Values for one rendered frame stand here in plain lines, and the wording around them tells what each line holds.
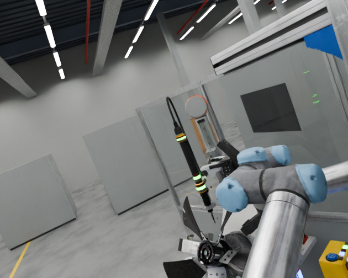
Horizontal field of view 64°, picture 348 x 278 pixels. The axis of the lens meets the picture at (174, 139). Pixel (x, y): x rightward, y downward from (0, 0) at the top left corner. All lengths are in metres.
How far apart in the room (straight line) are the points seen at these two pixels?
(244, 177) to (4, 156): 13.21
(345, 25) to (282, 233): 0.31
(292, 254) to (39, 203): 8.07
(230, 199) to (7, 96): 13.30
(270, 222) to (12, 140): 13.24
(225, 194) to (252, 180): 0.07
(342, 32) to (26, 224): 8.43
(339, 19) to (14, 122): 13.38
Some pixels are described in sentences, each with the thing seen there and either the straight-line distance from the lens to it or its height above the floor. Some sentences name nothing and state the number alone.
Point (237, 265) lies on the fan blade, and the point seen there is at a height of 1.19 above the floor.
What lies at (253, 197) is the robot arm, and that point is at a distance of 0.62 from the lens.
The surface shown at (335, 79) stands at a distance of 1.62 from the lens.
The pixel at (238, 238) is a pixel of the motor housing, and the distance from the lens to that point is 1.61.
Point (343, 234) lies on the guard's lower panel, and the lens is 2.01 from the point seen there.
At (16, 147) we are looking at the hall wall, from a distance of 13.53.
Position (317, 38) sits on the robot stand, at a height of 1.97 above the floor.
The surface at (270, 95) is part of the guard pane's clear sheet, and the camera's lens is 1.78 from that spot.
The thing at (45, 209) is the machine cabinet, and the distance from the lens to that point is 8.43.
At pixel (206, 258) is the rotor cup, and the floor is 1.20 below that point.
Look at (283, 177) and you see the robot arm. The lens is 0.58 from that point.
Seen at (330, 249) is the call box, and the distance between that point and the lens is 1.56.
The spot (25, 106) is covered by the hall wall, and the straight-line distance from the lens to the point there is 13.55.
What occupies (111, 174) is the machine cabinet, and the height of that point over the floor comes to 0.98.
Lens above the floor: 1.96
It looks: 7 degrees down
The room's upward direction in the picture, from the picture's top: 22 degrees counter-clockwise
